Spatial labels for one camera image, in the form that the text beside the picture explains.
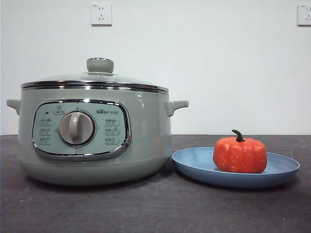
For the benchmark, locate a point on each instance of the glass lid with green knob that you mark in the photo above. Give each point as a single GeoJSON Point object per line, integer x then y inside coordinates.
{"type": "Point", "coordinates": [100, 65]}

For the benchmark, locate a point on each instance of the orange toy pumpkin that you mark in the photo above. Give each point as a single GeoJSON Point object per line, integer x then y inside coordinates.
{"type": "Point", "coordinates": [240, 155]}

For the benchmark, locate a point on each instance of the pale green electric steamer pot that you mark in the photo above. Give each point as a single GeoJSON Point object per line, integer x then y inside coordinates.
{"type": "Point", "coordinates": [145, 136]}

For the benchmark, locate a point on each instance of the blue plate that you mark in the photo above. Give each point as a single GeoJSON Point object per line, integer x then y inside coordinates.
{"type": "Point", "coordinates": [194, 165]}

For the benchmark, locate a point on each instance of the white wall socket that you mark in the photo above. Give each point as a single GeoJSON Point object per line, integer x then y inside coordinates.
{"type": "Point", "coordinates": [101, 14]}
{"type": "Point", "coordinates": [305, 14]}

